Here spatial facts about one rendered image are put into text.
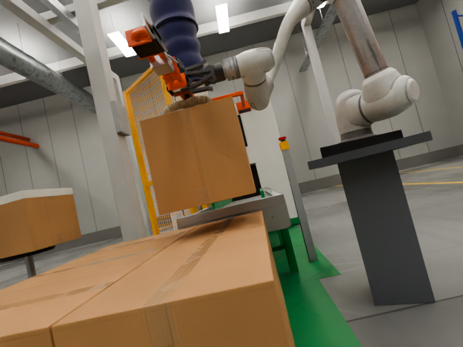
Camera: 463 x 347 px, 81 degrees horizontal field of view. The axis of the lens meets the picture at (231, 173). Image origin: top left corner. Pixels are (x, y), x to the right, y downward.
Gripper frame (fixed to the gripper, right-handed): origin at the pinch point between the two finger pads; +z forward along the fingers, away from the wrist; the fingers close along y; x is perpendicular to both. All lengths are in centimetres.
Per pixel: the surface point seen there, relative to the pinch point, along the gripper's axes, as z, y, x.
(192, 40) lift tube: -7.9, -28.3, 19.5
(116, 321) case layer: 6, 67, -67
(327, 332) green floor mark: -36, 120, 13
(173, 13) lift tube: -2.5, -42.5, 15.9
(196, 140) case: -2.9, 26.6, -4.8
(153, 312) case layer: -1, 67, -67
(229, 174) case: -12.6, 43.4, -4.8
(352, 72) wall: -482, -291, 973
